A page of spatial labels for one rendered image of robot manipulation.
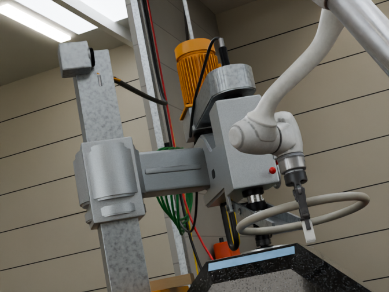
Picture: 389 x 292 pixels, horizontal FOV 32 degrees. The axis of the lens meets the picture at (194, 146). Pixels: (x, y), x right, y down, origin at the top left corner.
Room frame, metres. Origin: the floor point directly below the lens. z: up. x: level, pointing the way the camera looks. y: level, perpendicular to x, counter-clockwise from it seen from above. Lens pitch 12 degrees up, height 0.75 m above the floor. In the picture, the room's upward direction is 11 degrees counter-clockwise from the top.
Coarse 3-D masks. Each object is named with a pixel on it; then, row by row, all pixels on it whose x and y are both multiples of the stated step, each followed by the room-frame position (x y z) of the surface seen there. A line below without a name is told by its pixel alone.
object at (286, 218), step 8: (232, 200) 3.34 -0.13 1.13; (264, 200) 3.32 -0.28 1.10; (232, 208) 3.30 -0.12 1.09; (240, 208) 3.17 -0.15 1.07; (280, 216) 2.95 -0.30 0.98; (288, 216) 2.83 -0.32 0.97; (296, 216) 2.74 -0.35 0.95; (256, 224) 2.93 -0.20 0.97; (264, 224) 2.80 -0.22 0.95; (272, 224) 2.69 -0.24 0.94; (280, 224) 2.85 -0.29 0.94; (280, 232) 2.70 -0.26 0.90
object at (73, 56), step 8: (64, 48) 3.25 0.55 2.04; (72, 48) 3.26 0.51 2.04; (80, 48) 3.27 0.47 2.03; (88, 48) 3.28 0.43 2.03; (64, 56) 3.24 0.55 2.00; (72, 56) 3.25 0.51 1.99; (80, 56) 3.26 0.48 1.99; (88, 56) 3.27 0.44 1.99; (64, 64) 3.24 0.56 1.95; (72, 64) 3.25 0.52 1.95; (80, 64) 3.26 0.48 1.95; (88, 64) 3.27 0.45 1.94; (64, 72) 3.28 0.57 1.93; (72, 72) 3.30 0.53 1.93; (80, 72) 3.32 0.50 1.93; (88, 72) 3.34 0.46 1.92
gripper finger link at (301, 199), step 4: (296, 188) 2.20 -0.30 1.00; (296, 192) 2.20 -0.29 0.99; (300, 196) 2.20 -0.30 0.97; (304, 196) 2.20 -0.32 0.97; (300, 200) 2.20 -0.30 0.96; (304, 200) 2.20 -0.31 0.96; (300, 204) 2.20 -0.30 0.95; (304, 204) 2.20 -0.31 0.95; (300, 208) 2.20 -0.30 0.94; (304, 208) 2.20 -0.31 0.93; (304, 212) 2.20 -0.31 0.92; (308, 212) 2.20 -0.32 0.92
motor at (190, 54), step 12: (180, 48) 3.69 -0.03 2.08; (192, 48) 3.66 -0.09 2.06; (204, 48) 3.68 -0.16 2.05; (180, 60) 3.70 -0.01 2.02; (192, 60) 3.68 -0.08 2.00; (216, 60) 3.74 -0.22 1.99; (180, 72) 3.72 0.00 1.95; (192, 72) 3.69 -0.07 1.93; (204, 72) 3.68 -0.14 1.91; (180, 84) 3.77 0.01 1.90; (192, 84) 3.67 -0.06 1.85; (192, 96) 3.68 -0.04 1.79; (180, 120) 3.88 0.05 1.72
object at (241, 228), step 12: (348, 192) 2.30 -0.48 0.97; (360, 192) 2.34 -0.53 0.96; (288, 204) 2.26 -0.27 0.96; (312, 204) 2.25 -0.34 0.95; (360, 204) 2.50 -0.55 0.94; (252, 216) 2.33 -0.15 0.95; (264, 216) 2.30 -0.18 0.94; (324, 216) 2.68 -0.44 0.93; (336, 216) 2.65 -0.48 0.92; (240, 228) 2.43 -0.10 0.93; (252, 228) 2.61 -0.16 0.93; (264, 228) 2.66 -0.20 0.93; (276, 228) 2.69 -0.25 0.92; (288, 228) 2.70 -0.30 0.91; (300, 228) 2.71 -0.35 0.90
